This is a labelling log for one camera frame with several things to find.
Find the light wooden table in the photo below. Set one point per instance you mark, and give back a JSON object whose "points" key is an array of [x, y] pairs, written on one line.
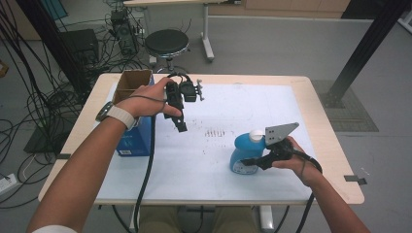
{"points": [[333, 145]]}

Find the white power strip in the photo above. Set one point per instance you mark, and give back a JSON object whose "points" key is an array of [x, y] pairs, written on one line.
{"points": [[6, 184]]}

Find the teal panel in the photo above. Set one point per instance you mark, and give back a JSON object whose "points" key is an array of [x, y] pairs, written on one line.
{"points": [[53, 8]]}

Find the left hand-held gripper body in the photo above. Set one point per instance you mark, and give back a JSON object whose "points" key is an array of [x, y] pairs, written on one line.
{"points": [[188, 89]]}

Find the person's left hand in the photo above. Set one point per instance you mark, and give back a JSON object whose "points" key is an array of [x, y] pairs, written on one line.
{"points": [[145, 102]]}

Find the blue bottle with white cap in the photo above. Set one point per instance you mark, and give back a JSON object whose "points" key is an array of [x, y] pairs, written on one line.
{"points": [[243, 149]]}

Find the black metal post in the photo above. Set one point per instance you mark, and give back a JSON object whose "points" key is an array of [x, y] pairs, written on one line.
{"points": [[42, 29], [369, 42]]}

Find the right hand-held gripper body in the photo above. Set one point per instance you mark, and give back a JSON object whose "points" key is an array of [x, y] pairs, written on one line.
{"points": [[278, 132]]}

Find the person's left leg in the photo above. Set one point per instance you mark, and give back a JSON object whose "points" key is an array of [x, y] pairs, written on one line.
{"points": [[158, 220]]}

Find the wristwatch with white band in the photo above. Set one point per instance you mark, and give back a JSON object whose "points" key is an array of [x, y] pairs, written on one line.
{"points": [[123, 116]]}

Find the wooden cabinet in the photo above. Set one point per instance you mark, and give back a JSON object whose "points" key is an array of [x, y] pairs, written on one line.
{"points": [[278, 7]]}

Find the black tape strip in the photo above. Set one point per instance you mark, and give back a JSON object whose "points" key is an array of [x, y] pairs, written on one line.
{"points": [[63, 156], [354, 179]]}

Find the black round stool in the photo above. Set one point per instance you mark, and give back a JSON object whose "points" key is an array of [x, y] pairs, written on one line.
{"points": [[166, 41]]}

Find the person's right hand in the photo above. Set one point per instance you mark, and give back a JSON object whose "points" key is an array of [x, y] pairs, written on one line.
{"points": [[298, 165]]}

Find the white background desk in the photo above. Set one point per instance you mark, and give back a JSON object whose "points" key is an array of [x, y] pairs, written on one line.
{"points": [[207, 32]]}

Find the black equipment box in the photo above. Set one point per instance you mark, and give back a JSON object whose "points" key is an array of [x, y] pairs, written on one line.
{"points": [[79, 43]]}

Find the person's right leg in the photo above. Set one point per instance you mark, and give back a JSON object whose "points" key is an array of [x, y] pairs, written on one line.
{"points": [[234, 220]]}

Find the blue cardboard box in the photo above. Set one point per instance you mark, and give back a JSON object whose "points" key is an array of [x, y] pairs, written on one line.
{"points": [[139, 142]]}

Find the person's leg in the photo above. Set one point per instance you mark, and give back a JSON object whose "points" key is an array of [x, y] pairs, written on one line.
{"points": [[234, 220], [158, 220]]}

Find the white shirt sleeve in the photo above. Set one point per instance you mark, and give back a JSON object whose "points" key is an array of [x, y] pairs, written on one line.
{"points": [[55, 229]]}

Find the white table mat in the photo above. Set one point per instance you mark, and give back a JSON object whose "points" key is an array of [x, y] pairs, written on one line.
{"points": [[200, 174]]}

